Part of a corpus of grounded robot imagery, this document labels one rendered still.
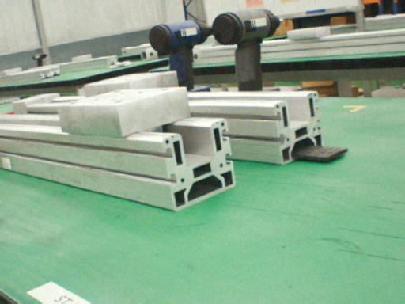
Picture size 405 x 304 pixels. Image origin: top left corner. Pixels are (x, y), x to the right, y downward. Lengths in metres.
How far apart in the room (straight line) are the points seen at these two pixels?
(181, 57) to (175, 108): 0.48
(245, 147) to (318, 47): 1.71
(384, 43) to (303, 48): 0.40
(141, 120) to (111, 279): 0.25
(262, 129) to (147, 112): 0.17
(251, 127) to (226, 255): 0.31
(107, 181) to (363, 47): 1.75
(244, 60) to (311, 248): 0.56
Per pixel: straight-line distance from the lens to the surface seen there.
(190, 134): 0.68
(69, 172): 0.83
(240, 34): 0.97
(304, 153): 0.77
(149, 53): 4.39
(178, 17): 9.38
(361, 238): 0.50
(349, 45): 2.39
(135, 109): 0.67
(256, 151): 0.78
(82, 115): 0.73
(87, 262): 0.54
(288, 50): 2.57
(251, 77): 0.99
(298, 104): 0.80
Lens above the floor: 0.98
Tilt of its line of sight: 14 degrees down
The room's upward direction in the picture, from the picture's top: 9 degrees counter-clockwise
